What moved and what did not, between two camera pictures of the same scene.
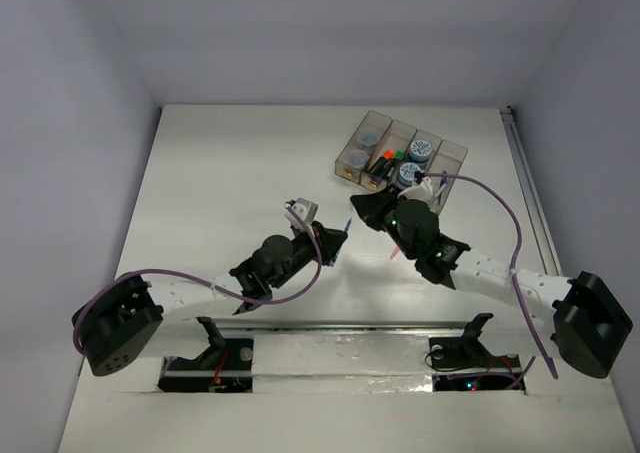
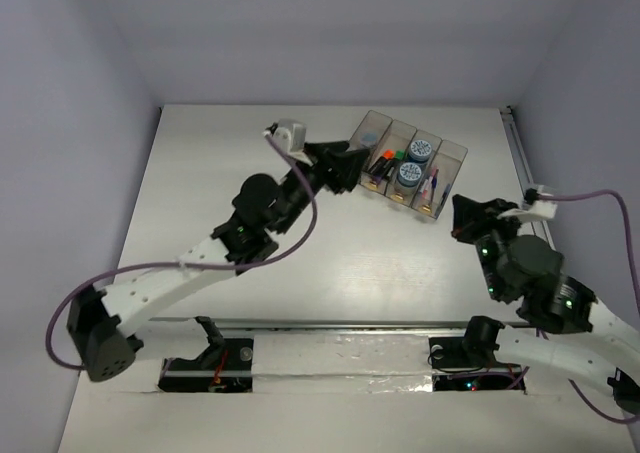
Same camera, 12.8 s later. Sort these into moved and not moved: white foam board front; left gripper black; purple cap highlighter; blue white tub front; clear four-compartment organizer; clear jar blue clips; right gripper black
Moved: right gripper black; left gripper black
Not moved: clear four-compartment organizer; clear jar blue clips; purple cap highlighter; blue white tub front; white foam board front
